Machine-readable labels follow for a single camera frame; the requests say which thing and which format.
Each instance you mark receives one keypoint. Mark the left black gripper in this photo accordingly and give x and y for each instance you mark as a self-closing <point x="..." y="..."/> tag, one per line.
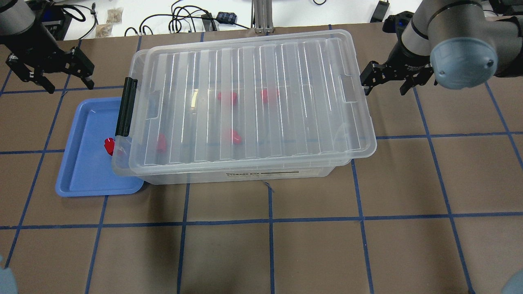
<point x="37" y="48"/>

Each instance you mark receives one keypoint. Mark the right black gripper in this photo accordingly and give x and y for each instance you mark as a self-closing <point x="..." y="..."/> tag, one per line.
<point x="402" y="56"/>

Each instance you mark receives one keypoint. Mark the red block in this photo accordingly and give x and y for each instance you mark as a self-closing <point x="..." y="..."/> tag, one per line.
<point x="269" y="95"/>
<point x="231" y="97"/>
<point x="234" y="137"/>
<point x="162" y="144"/>
<point x="109" y="145"/>

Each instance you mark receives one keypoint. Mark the clear plastic box lid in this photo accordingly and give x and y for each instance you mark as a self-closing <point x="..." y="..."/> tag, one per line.
<point x="253" y="106"/>

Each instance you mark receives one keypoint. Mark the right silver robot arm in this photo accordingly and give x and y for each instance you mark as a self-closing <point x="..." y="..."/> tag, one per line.
<point x="450" y="40"/>

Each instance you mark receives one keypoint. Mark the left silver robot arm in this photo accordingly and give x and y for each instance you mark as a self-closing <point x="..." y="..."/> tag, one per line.
<point x="19" y="22"/>

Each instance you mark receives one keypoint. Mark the black device box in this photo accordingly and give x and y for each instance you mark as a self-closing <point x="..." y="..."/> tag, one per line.
<point x="57" y="23"/>

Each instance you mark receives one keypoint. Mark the blue plastic tray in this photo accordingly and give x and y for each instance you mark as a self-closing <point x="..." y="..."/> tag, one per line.
<point x="86" y="168"/>

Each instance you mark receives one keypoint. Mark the clear plastic storage box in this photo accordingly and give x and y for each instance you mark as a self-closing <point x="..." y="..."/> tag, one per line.
<point x="229" y="173"/>

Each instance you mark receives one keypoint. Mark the small parts bag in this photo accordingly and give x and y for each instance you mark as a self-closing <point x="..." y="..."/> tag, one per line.
<point x="103" y="30"/>
<point x="114" y="15"/>

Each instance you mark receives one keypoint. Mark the black power adapter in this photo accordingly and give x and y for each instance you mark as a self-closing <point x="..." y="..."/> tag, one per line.
<point x="380" y="11"/>

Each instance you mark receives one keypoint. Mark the black blue connector plug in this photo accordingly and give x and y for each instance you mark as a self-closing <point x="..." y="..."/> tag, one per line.
<point x="227" y="18"/>

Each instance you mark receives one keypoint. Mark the black box latch handle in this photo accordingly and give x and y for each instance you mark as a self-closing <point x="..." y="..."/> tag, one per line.
<point x="123" y="123"/>

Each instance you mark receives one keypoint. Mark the aluminium frame post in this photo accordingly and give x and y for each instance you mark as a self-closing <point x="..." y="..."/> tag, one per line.
<point x="262" y="16"/>

